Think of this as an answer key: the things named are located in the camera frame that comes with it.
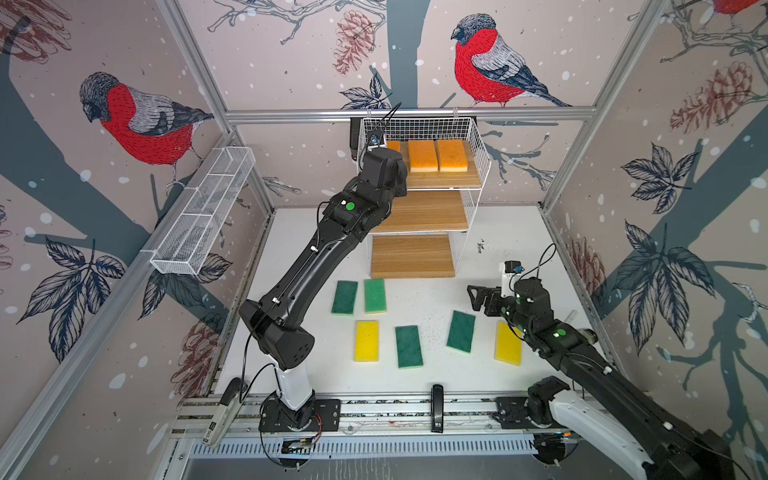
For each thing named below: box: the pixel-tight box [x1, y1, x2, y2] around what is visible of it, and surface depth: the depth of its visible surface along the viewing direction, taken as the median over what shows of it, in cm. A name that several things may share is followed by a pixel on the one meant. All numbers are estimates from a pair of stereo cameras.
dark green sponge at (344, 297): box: [331, 280, 358, 316], surface depth 95 cm
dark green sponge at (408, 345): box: [395, 325, 424, 368], surface depth 85 cm
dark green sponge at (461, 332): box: [446, 310, 476, 355], surface depth 88 cm
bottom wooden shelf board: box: [371, 234, 456, 279], surface depth 106 cm
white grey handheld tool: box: [202, 377, 248, 448], surface depth 73 cm
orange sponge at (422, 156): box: [408, 140, 439, 172], surface depth 74 cm
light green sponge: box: [364, 278, 387, 313], surface depth 97 cm
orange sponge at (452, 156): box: [438, 140, 468, 172], surface depth 75 cm
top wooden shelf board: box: [400, 140, 481, 190], surface depth 73 cm
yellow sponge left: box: [354, 320, 379, 362], surface depth 87 cm
